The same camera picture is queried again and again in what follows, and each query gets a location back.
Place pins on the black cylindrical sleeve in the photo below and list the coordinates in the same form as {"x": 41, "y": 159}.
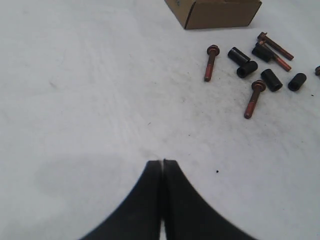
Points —
{"x": 247, "y": 69}
{"x": 261, "y": 53}
{"x": 297, "y": 81}
{"x": 238, "y": 56}
{"x": 271, "y": 80}

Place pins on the brown cardboard box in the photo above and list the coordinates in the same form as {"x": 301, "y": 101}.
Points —
{"x": 217, "y": 12}

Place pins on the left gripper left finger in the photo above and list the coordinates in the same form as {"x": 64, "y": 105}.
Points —
{"x": 140, "y": 207}

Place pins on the copper-coloured flanged bolt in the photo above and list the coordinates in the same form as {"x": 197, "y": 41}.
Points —
{"x": 253, "y": 98}
{"x": 277, "y": 58}
{"x": 318, "y": 70}
{"x": 210, "y": 62}
{"x": 276, "y": 46}

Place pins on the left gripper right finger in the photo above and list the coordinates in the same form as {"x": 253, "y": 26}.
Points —
{"x": 185, "y": 210}

